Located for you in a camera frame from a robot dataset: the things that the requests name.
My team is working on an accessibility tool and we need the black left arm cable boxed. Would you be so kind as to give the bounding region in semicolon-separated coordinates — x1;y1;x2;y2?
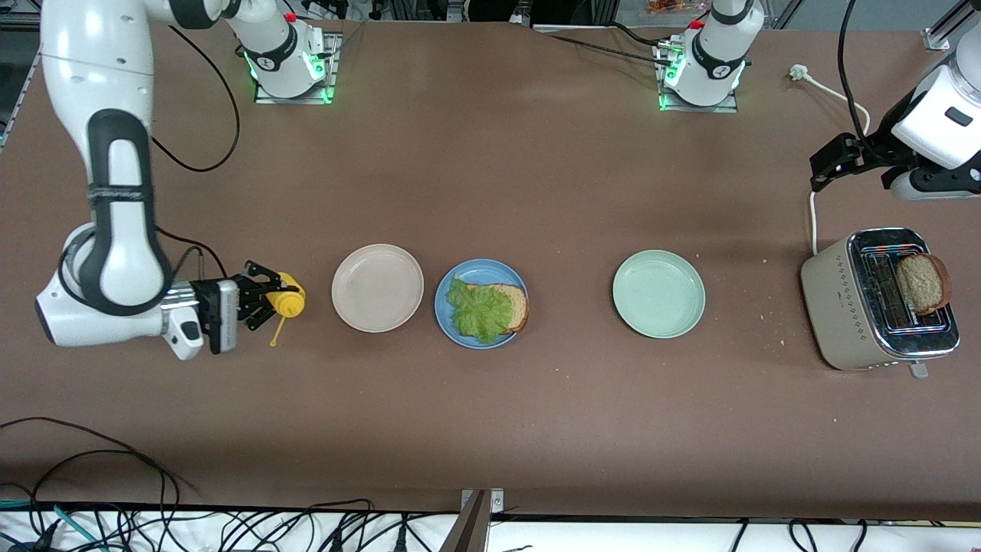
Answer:
839;0;874;143

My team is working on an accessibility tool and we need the mint green plate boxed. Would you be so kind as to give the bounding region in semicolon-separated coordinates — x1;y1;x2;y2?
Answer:
612;250;706;339

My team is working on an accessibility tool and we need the beige plate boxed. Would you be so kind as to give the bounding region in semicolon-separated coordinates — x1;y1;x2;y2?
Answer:
331;244;425;334

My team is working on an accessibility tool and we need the beige chrome toaster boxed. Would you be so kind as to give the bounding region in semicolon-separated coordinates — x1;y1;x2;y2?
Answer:
800;228;960;380

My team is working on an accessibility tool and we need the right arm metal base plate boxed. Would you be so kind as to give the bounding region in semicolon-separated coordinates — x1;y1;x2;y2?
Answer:
254;32;342;105

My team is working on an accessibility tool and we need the black base cable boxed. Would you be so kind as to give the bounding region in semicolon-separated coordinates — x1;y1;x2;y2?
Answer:
546;21;675;67

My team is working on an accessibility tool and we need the aluminium frame profile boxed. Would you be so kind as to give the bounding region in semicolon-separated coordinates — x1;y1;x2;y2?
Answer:
0;0;43;31
924;0;981;51

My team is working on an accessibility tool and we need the brown bread slice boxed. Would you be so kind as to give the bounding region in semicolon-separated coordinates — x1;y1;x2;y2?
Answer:
897;253;953;315
490;284;530;334

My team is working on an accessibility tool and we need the white toaster power cord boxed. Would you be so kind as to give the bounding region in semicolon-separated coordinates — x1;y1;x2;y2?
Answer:
789;64;871;256

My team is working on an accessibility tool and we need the teal cable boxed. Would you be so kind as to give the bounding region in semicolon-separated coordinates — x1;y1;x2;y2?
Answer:
0;500;104;552

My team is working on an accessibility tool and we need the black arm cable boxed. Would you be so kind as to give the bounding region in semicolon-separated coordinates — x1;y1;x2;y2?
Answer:
839;0;874;143
149;23;240;281

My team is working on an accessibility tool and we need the blue plate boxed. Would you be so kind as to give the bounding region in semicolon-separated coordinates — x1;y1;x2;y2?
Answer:
435;258;529;350

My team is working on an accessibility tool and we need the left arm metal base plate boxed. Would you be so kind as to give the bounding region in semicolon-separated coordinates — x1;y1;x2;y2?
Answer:
658;38;739;113

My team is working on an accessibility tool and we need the yellow squeeze bottle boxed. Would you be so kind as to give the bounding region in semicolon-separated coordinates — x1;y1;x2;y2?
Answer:
269;272;307;347

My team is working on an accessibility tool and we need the grey aluminium bracket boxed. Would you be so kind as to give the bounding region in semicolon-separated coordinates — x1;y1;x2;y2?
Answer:
441;489;505;552

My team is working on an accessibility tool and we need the green lettuce leaf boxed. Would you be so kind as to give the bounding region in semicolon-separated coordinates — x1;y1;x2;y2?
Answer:
447;276;514;344

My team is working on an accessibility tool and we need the long looped black cable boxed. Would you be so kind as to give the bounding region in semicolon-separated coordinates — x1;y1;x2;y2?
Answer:
0;418;181;530

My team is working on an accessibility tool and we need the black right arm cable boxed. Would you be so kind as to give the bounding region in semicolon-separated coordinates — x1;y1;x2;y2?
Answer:
149;23;240;281

